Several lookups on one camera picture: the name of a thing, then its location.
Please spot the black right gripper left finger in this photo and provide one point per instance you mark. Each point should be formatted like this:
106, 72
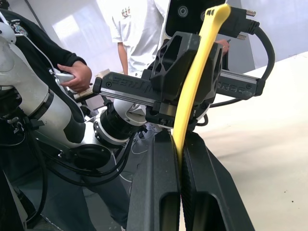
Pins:
154, 183

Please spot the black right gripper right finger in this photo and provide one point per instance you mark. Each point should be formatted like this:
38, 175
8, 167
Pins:
207, 187

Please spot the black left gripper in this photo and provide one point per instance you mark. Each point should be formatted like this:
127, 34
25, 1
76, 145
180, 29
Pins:
125, 87

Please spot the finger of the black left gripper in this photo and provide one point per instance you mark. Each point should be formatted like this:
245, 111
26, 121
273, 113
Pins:
211, 72

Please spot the small white handheld device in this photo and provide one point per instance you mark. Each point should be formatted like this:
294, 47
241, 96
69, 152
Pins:
63, 77

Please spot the bare hand with ring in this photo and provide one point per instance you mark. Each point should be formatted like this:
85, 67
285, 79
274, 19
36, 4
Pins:
222, 45

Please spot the bare hand of jacketed person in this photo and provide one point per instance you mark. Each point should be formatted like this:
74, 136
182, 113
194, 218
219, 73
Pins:
80, 77

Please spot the person in white shirt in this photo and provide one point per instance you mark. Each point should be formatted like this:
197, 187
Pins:
142, 36

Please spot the beige box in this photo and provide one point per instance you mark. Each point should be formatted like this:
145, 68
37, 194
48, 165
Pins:
103, 73

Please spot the person in black jacket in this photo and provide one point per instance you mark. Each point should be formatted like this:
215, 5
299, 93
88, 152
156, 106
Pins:
29, 41

